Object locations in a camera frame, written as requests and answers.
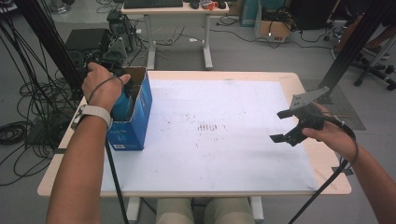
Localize person's leg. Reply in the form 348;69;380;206
155;198;196;224
364;26;396;61
205;198;256;224

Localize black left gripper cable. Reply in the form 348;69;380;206
104;139;131;224

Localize person's left hand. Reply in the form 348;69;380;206
81;62;132;114

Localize black metal post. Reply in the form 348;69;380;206
307;0;396;105
13;0;89;101

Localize white table mat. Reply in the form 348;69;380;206
100;78;319;192

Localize orange tool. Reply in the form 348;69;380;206
200;0;219;11

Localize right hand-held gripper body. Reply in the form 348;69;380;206
288;86;331;143

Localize black tape strip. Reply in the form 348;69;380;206
331;166;355;176

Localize teal cabinet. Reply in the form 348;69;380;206
239;0;288;28

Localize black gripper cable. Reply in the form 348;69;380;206
287;114;358;224
104;139;131;224

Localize white table leg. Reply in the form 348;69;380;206
125;196;142;222
248;195;265;222

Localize grey left wrist cord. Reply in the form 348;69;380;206
86;75;126;105

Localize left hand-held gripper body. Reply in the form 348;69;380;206
82;36;132;78

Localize person's left leg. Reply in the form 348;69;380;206
155;198;196;224

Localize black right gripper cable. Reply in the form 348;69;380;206
287;114;358;224

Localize person's right hand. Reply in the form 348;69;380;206
301;102;360;165

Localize dark floor mat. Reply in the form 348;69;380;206
300;78;367;132

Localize person's right leg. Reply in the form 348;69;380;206
205;198;256;224

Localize white band wristwatch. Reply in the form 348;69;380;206
70;104;114;131

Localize brown cardboard box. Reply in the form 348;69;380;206
254;18;292;44

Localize black computer tower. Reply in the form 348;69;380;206
106;9;138;54

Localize blue cardboard box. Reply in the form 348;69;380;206
106;65;154;152

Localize grey wrist cord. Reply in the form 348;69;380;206
86;75;126;105
341;135;361;170

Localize wooden desk with white legs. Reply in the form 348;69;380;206
120;1;230;71

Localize bundle of black cables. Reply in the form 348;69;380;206
0;15;82;188

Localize grey right wrist cord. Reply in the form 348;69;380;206
341;135;361;170

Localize black wheeled stand base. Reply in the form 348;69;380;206
351;52;396;91

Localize chrome stool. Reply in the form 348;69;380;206
322;18;344;43

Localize blue bottle with white cap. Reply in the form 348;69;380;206
110;88;135;123

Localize black keyboard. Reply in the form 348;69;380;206
123;0;184;9

